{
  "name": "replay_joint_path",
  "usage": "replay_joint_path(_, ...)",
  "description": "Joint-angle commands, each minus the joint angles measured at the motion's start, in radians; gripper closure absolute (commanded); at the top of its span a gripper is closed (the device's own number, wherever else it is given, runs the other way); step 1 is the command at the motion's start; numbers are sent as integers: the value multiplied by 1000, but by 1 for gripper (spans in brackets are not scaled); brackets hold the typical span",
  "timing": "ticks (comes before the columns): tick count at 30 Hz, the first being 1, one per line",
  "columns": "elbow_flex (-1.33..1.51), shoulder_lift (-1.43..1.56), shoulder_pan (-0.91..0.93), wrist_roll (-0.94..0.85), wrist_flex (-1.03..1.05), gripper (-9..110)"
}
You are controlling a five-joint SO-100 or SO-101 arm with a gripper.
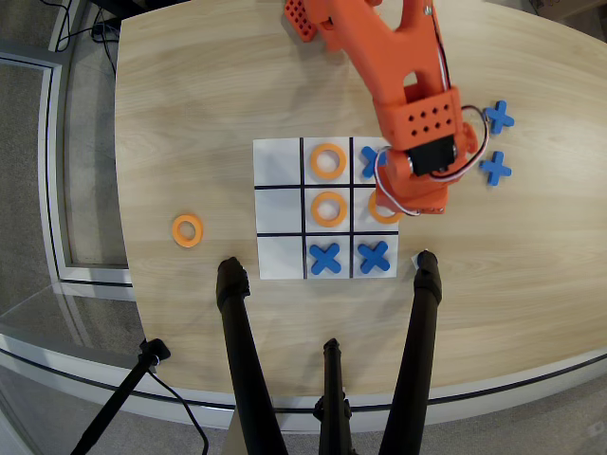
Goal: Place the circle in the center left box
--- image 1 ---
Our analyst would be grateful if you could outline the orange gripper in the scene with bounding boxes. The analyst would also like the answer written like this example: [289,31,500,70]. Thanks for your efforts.
[374,150,450,217]

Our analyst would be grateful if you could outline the orange foam ring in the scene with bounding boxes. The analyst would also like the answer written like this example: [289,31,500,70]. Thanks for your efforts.
[172,213,205,248]
[368,189,405,226]
[309,143,348,181]
[310,191,349,228]

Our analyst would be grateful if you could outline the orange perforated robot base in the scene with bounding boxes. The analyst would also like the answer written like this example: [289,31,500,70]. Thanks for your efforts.
[284,0,319,45]

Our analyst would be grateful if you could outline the blue foam cross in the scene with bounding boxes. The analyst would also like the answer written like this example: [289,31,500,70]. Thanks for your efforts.
[483,100,516,136]
[357,241,392,276]
[478,150,513,187]
[307,242,342,277]
[360,145,388,180]

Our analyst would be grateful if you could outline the white tic-tac-toe board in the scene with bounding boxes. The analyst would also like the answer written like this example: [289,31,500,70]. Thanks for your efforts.
[252,136,402,281]

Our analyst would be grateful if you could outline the thick black tripod leg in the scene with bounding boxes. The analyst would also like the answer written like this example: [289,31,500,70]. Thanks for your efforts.
[215,256,290,455]
[377,249,443,455]

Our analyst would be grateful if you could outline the thin black tripod leg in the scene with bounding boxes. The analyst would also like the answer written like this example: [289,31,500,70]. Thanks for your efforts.
[312,337,355,455]

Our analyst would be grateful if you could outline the black stand pole with clamp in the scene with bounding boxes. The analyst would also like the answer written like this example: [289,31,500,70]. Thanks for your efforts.
[68,337,172,455]

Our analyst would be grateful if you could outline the black cable by stand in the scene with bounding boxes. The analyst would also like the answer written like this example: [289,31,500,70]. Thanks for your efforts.
[146,369,211,455]

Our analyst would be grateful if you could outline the black floor cables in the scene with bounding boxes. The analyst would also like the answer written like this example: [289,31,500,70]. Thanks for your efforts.
[46,0,120,75]

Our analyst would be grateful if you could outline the grey metal floor frame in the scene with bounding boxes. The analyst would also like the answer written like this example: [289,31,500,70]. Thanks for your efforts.
[0,51,134,290]

